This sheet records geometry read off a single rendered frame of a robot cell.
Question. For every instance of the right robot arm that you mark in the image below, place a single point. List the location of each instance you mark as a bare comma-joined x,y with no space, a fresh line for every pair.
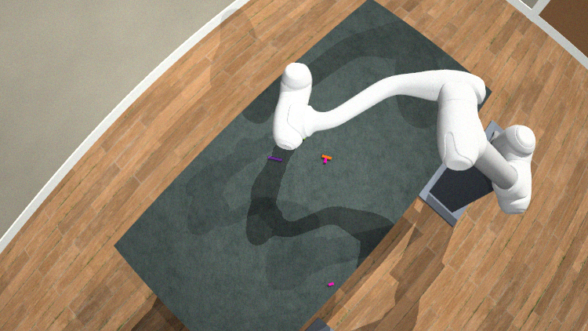
460,135

